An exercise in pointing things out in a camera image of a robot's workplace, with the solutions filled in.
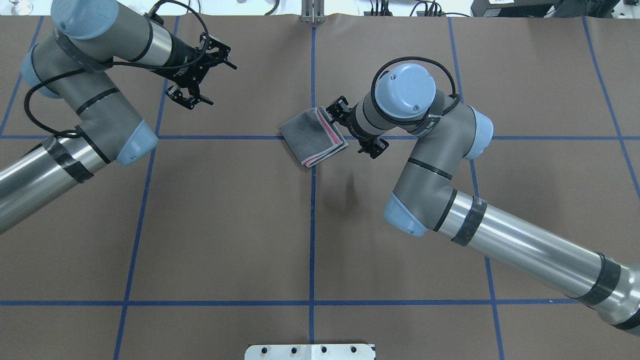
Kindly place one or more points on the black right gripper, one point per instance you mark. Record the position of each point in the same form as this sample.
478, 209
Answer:
351, 117

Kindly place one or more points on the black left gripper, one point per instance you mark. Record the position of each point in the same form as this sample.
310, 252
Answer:
182, 59

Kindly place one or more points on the pink and grey towel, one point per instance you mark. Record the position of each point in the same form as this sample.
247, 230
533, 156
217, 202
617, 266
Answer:
312, 136

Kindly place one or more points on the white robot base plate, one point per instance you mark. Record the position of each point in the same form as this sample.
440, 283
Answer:
327, 351

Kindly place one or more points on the aluminium frame post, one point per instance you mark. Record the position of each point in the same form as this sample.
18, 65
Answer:
313, 12

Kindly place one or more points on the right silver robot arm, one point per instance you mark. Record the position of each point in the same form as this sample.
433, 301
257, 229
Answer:
419, 96

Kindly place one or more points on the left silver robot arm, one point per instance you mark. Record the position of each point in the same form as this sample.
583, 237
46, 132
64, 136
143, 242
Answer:
90, 37

